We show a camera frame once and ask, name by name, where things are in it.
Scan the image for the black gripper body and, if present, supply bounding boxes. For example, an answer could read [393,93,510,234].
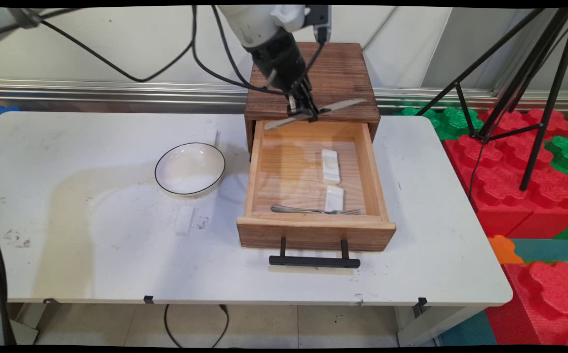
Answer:
[250,30,313,101]

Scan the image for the metal table knife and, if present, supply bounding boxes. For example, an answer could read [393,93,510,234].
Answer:
[263,98,368,131]

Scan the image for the dark wooden drawer cabinet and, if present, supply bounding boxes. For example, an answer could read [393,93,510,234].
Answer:
[245,42,381,153]

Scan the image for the long white cutlery rest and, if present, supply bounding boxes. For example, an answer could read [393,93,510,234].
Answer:
[321,149,341,185]

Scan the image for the short white cutlery rest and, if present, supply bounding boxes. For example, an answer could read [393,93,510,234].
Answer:
[324,185,345,213]

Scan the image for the metal fork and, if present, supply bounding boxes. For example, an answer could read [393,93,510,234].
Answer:
[271,204,363,216]

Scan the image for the white bowl black rim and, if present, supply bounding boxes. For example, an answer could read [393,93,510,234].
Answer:
[154,142,226,198]

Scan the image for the large red foam blocks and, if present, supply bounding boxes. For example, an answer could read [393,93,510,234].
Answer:
[443,108,568,240]

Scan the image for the orange foam piece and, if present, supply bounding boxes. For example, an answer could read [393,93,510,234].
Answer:
[488,234,524,265]

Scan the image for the metal table leg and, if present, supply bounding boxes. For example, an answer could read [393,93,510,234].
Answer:
[396,305,485,348]
[9,302,62,345]

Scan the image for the teal foam mat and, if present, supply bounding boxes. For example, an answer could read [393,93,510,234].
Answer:
[438,309,498,347]
[509,238,568,263]

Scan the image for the red foam block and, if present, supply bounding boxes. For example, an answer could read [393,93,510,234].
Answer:
[485,261,568,347]

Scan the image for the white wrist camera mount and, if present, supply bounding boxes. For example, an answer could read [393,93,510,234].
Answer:
[270,6,310,33]

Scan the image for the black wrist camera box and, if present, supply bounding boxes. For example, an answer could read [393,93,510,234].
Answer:
[305,6,333,43]

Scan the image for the light wooden drawer black handle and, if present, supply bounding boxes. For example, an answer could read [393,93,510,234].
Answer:
[237,121,397,269]

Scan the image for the aluminium wall rail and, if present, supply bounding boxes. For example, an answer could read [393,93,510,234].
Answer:
[0,78,568,112]

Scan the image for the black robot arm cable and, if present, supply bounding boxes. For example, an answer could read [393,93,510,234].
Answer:
[0,6,326,97]

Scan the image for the black camera tripod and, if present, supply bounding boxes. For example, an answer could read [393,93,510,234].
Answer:
[414,7,568,192]

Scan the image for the black cable under table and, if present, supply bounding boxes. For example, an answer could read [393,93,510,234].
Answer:
[163,304,230,349]

